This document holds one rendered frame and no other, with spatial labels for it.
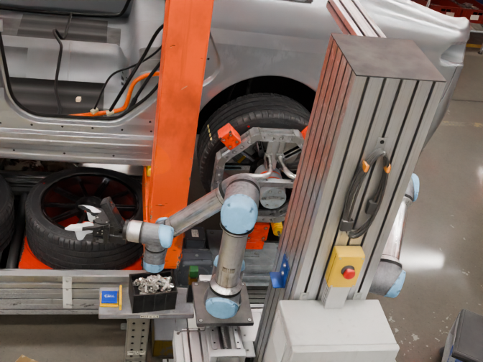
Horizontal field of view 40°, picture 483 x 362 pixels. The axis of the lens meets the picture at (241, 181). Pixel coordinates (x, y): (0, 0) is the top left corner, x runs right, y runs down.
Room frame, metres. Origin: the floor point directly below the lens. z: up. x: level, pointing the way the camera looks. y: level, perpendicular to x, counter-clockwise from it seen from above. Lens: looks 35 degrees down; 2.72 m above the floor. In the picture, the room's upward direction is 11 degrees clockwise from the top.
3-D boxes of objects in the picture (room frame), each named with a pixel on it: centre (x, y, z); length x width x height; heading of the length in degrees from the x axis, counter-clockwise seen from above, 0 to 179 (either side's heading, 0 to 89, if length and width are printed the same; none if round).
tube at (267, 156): (2.56, -0.06, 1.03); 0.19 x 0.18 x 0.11; 14
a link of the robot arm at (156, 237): (1.71, 0.25, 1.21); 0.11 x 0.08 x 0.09; 90
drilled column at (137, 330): (2.11, 0.36, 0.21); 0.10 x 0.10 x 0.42; 14
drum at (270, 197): (2.64, -0.14, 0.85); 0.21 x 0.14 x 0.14; 14
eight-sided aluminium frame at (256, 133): (2.71, -0.12, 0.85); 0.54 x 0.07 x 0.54; 104
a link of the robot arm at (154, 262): (1.72, 0.25, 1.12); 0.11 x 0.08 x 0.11; 0
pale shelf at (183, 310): (2.12, 0.33, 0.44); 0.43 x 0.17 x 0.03; 104
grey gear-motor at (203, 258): (2.66, 0.19, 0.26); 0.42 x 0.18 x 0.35; 14
